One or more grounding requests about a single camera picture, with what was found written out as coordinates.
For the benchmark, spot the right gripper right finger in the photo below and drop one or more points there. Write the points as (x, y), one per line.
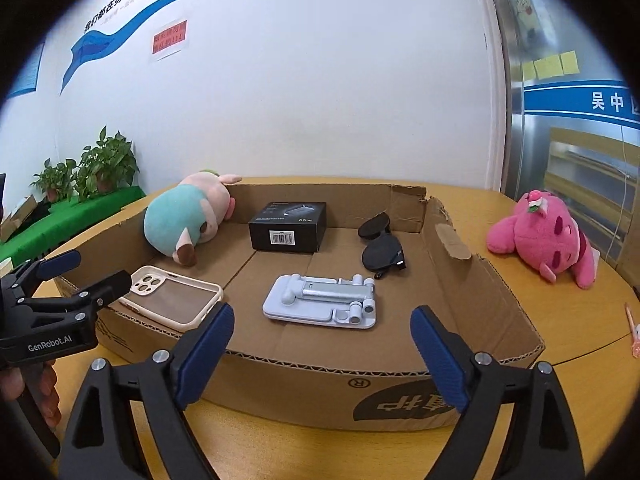
(542, 440)

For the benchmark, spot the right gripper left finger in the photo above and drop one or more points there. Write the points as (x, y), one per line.
(101, 440)

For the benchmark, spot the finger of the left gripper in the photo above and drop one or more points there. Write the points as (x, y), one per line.
(49, 268)
(106, 291)

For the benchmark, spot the clear white phone case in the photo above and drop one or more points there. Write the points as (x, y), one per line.
(172, 300)

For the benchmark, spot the pig plush teal shirt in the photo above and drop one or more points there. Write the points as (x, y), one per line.
(189, 214)

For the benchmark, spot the black product box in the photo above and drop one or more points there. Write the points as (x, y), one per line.
(289, 227)

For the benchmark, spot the white folding phone stand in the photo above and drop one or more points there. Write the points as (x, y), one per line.
(323, 302)

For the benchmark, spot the black sunglasses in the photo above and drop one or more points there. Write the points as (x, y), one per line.
(383, 251)

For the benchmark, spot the person left hand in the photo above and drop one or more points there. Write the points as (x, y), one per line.
(41, 386)

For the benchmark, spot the green cloth covered table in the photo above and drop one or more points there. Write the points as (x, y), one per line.
(65, 220)

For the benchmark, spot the small potted plant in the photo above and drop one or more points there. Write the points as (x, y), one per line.
(56, 181)

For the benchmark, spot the potted green plant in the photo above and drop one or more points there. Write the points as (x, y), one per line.
(106, 166)

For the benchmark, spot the pink pen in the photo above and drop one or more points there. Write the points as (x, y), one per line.
(633, 327)

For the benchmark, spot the pink bear plush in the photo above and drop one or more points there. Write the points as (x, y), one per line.
(546, 237)

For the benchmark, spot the brown cardboard box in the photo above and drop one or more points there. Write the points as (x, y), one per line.
(315, 376)

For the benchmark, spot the yellow sticky notes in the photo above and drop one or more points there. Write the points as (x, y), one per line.
(555, 65)

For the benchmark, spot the cartoon poster on glass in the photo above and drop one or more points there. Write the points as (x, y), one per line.
(528, 22)

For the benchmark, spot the red wall notice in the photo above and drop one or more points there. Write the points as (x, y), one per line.
(169, 40)

